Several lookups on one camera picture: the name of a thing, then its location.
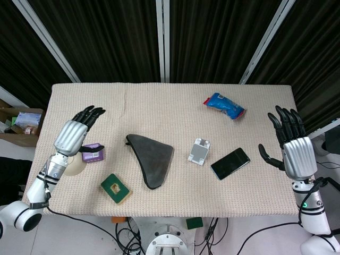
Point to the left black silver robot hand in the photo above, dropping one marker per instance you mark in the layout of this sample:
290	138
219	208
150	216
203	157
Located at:
70	136

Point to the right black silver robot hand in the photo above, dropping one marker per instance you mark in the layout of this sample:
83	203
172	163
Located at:
298	156

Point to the black smartphone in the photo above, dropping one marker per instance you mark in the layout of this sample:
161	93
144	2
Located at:
230	164

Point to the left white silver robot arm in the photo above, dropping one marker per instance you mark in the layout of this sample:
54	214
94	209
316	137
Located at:
35	190

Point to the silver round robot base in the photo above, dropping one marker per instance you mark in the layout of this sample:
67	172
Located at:
170	243

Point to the white phone stand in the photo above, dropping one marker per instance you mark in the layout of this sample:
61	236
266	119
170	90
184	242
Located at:
198	152

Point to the beige bowl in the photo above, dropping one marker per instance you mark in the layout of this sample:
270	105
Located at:
75	166

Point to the small purple box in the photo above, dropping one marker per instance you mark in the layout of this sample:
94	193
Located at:
93	156

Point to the open cardboard box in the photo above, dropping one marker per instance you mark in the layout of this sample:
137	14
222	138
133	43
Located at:
18	125

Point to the green square box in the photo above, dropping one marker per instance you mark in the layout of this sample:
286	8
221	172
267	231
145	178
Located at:
117	190

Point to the grey folded cloth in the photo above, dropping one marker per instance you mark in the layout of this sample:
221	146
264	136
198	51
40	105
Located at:
151	159

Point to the blue red snack packet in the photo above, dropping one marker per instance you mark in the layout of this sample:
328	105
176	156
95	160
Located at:
224	105

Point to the orange block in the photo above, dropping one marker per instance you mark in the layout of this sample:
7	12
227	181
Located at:
118	220

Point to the beige waffle tablecloth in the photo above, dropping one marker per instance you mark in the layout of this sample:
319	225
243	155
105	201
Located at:
170	111

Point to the black curtain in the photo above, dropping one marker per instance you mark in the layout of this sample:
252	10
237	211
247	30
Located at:
111	40

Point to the green block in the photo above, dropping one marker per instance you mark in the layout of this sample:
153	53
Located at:
194	223

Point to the white frame post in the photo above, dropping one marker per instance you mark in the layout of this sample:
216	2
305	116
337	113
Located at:
45	40
265	42
162	40

